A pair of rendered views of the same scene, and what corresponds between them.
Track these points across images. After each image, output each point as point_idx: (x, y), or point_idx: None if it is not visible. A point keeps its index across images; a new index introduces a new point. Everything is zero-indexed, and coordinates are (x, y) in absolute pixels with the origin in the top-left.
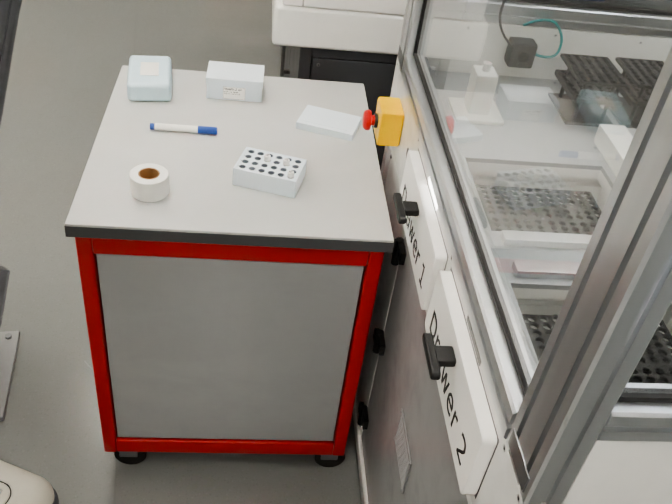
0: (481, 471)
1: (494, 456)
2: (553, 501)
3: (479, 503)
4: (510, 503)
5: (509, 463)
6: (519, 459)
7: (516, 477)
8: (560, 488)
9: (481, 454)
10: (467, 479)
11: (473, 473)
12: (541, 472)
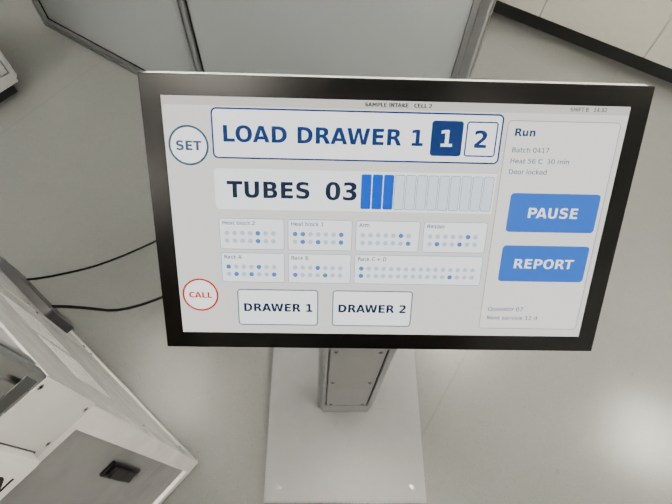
0: (15, 449)
1: (0, 439)
2: (30, 359)
3: (40, 443)
4: (44, 396)
5: (9, 412)
6: (8, 396)
7: (23, 396)
8: (20, 353)
9: (4, 450)
10: (28, 459)
11: (21, 455)
12: (21, 362)
